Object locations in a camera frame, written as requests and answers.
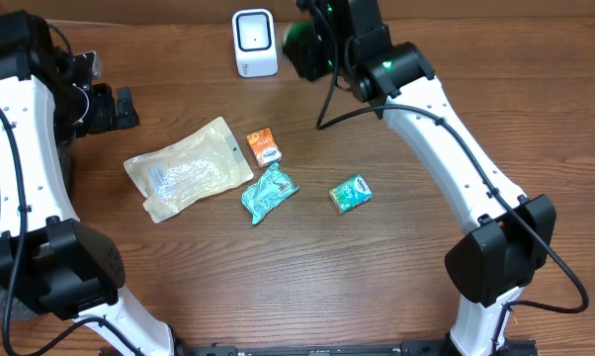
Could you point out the small teal tissue pack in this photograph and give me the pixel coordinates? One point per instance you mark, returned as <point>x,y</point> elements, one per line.
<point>350,194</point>

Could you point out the white barcode scanner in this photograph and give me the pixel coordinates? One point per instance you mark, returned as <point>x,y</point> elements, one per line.
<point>255,43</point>

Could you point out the brown cardboard backboard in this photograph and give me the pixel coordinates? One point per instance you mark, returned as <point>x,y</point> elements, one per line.
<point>142,12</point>

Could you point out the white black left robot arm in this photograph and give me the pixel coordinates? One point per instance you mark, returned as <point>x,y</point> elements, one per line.
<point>50,261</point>

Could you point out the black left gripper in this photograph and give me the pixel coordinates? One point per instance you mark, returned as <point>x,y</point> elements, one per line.
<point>107,117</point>

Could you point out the teal tissue pouch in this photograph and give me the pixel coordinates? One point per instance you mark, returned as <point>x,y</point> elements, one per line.
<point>262,197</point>

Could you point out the green lid white jar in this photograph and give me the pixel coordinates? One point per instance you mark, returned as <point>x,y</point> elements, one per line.
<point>296,32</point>

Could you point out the beige glossy plastic package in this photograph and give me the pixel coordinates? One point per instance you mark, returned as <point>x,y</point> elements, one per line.
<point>205,163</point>

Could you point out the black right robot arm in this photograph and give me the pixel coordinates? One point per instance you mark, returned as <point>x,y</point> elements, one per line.
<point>505,234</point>

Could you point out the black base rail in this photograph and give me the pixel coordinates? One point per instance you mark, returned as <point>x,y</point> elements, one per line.
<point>327,351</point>

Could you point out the orange snack packet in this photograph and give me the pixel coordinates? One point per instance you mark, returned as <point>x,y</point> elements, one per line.
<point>264,147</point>

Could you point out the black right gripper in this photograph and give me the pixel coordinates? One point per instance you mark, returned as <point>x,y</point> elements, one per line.
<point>306,56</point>

